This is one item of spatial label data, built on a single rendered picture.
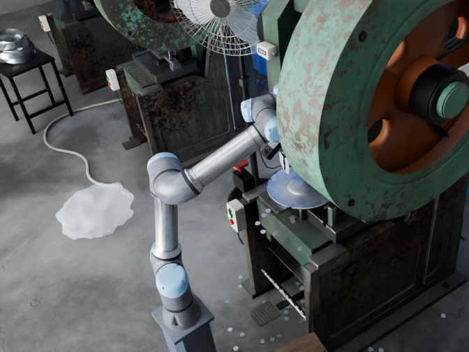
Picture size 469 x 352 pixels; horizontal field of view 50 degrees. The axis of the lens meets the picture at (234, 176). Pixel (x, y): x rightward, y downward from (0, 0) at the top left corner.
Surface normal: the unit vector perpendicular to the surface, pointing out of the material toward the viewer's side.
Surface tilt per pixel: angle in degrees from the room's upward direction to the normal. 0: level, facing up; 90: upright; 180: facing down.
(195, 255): 0
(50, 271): 0
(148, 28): 90
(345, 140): 90
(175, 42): 90
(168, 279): 7
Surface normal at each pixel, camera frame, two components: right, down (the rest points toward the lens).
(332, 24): -0.72, -0.22
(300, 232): -0.12, -0.79
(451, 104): 0.50, 0.47
